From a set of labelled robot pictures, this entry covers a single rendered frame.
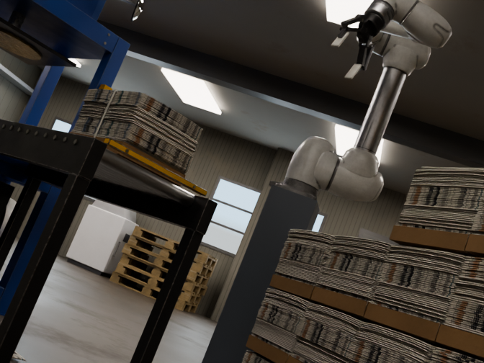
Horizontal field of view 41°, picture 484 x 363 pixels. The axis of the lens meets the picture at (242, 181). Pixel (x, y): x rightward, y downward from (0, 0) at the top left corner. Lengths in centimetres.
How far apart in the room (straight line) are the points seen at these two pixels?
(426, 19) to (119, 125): 109
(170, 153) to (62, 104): 978
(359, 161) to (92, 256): 773
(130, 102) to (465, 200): 112
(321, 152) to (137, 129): 89
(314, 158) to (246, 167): 796
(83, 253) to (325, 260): 825
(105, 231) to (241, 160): 249
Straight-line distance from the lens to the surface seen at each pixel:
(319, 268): 212
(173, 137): 224
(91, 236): 1018
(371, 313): 184
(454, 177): 181
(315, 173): 270
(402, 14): 233
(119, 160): 207
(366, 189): 272
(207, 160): 1080
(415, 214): 185
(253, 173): 1060
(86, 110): 244
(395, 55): 285
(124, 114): 221
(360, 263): 197
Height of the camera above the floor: 54
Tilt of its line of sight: 9 degrees up
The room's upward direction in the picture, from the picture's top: 22 degrees clockwise
